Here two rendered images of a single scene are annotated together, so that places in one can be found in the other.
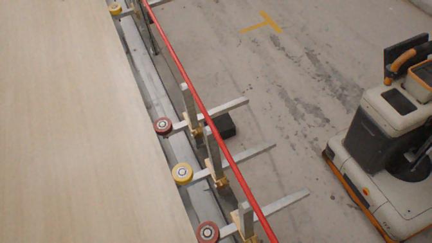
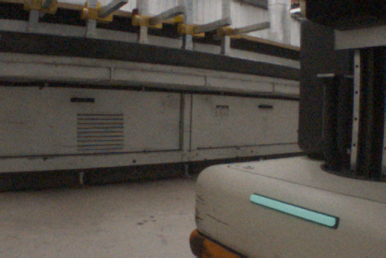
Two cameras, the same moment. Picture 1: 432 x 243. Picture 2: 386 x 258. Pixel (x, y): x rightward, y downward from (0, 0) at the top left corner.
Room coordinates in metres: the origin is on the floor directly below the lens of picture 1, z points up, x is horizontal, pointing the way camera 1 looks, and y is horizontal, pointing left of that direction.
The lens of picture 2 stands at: (0.15, -1.59, 0.41)
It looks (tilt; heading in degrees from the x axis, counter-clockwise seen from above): 3 degrees down; 74
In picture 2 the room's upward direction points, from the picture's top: 2 degrees clockwise
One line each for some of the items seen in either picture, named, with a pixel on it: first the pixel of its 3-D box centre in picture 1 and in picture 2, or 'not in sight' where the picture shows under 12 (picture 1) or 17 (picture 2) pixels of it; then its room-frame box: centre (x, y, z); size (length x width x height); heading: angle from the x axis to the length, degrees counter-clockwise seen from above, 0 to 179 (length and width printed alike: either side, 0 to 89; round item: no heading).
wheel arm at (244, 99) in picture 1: (206, 116); (239, 32); (0.86, 0.07, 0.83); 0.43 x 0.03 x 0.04; 108
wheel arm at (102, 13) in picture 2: not in sight; (105, 12); (0.15, -0.16, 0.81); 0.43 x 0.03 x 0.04; 108
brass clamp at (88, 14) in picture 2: not in sight; (96, 15); (0.11, -0.11, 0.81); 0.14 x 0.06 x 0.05; 18
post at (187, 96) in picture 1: (193, 121); (225, 21); (0.80, 0.13, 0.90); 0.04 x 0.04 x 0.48; 18
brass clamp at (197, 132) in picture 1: (193, 124); (228, 32); (0.82, 0.13, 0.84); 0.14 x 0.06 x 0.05; 18
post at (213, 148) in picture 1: (216, 162); (188, 5); (0.56, 0.05, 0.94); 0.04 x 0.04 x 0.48; 18
